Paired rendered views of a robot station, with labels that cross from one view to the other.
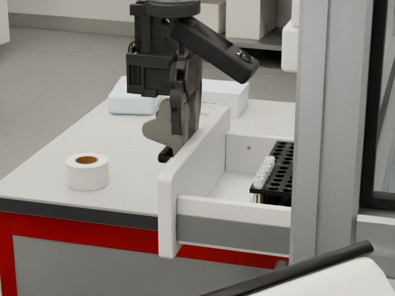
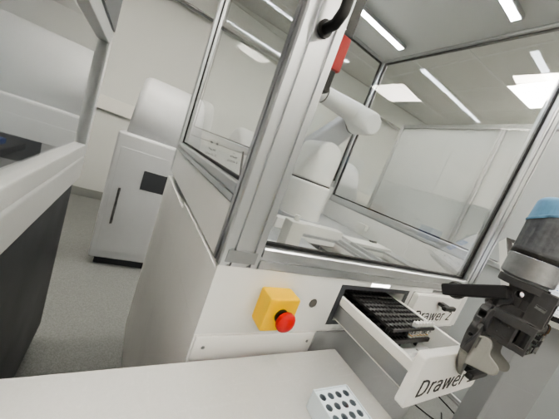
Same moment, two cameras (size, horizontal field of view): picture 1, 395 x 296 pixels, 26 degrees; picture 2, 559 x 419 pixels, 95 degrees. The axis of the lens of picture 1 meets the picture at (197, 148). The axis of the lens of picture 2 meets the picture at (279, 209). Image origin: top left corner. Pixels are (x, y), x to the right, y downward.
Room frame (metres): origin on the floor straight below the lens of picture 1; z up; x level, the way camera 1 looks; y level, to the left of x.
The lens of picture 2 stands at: (1.72, 0.00, 1.14)
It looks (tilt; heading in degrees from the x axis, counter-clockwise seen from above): 9 degrees down; 222
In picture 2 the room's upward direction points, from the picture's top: 20 degrees clockwise
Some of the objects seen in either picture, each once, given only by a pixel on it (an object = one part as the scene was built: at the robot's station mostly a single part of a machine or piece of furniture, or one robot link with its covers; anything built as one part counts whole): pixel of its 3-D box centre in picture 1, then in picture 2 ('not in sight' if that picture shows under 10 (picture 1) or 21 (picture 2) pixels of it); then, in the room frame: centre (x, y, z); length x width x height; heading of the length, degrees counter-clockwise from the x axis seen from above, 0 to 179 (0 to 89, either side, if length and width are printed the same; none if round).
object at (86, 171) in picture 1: (87, 171); not in sight; (1.30, 0.18, 0.78); 0.07 x 0.07 x 0.04
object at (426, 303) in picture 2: not in sight; (432, 309); (0.70, -0.11, 0.87); 0.29 x 0.02 x 0.11; 164
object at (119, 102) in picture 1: (136, 94); not in sight; (1.73, 0.13, 0.78); 0.15 x 0.10 x 0.04; 174
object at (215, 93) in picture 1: (214, 97); not in sight; (1.70, -0.04, 0.79); 0.13 x 0.09 x 0.05; 74
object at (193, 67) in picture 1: (167, 48); (513, 313); (1.07, 0.04, 1.04); 0.09 x 0.08 x 0.12; 74
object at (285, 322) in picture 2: not in sight; (284, 320); (1.34, -0.24, 0.88); 0.04 x 0.03 x 0.04; 164
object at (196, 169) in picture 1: (197, 175); (448, 370); (1.06, 0.00, 0.87); 0.29 x 0.02 x 0.11; 164
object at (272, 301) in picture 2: not in sight; (276, 309); (1.33, -0.27, 0.88); 0.07 x 0.05 x 0.07; 164
